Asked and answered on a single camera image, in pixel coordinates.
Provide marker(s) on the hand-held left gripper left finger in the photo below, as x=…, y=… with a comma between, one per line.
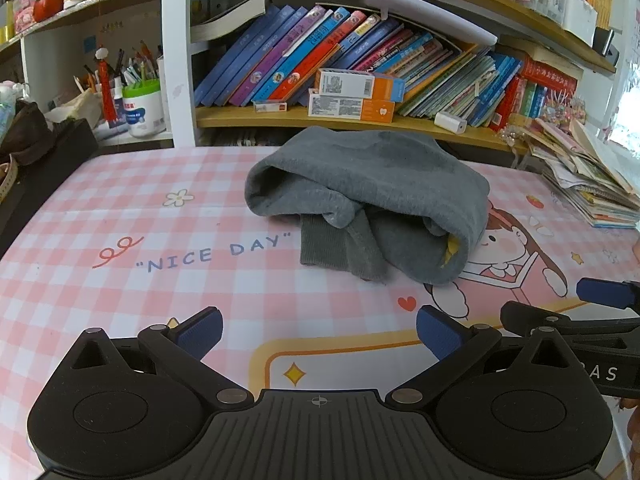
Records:
x=200, y=332

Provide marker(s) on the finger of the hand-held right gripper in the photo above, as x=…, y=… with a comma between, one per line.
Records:
x=600, y=291
x=525, y=316

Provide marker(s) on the thick dark book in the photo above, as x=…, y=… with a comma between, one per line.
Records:
x=235, y=17

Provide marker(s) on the orange white box blue end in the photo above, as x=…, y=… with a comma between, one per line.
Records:
x=345, y=82

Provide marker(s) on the bunch of pens and pencils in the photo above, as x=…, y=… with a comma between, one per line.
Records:
x=135, y=67

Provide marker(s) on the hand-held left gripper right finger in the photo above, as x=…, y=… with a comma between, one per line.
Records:
x=440, y=332

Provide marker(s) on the pile of loose booklets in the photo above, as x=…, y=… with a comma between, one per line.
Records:
x=595, y=195

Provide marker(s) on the red tassel ornament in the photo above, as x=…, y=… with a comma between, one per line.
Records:
x=107, y=95

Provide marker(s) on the white can green lid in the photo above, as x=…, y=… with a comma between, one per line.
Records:
x=142, y=115

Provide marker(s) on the grey knit sweater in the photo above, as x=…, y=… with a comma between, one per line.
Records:
x=380, y=180

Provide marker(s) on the white lamp bar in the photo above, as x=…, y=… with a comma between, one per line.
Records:
x=425, y=10

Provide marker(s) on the row of colourful books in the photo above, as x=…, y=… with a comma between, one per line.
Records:
x=300, y=55

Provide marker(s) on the pink checked table mat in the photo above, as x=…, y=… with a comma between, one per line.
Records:
x=125, y=210

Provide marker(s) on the small white red box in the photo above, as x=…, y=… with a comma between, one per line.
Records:
x=270, y=107

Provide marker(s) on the brown bag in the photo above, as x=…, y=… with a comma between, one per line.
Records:
x=30, y=130

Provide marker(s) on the white plastic bag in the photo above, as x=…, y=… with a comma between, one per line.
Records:
x=75, y=105

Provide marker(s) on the orange white carton box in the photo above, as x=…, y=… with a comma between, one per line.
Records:
x=345, y=107

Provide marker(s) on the white shelf unit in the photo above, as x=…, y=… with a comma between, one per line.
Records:
x=180, y=60

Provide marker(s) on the row of thin magazines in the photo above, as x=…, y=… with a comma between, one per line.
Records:
x=240, y=137

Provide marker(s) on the wooden bookshelf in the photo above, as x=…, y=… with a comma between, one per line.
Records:
x=280, y=117

